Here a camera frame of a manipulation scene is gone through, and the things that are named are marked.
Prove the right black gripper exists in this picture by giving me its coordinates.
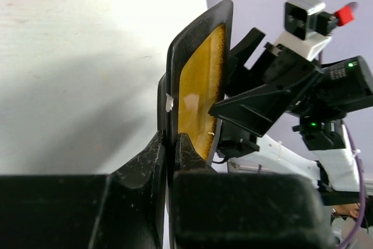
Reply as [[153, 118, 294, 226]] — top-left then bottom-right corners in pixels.
[[209, 27, 372, 151]]

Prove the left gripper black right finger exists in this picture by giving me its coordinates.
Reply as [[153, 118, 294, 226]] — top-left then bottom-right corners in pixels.
[[171, 134, 335, 248]]

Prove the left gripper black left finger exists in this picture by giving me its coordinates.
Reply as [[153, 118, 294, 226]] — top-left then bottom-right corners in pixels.
[[1, 132, 166, 248]]

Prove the black amber square plate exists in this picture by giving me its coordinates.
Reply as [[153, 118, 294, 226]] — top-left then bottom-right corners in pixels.
[[157, 0, 233, 162]]

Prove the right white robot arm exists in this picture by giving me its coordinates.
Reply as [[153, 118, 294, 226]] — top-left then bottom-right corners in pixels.
[[210, 29, 372, 194]]

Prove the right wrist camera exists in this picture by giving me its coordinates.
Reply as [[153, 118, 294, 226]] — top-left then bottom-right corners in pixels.
[[275, 0, 358, 61]]

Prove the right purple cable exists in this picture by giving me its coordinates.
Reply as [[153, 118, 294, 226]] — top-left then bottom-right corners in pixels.
[[337, 50, 370, 249]]

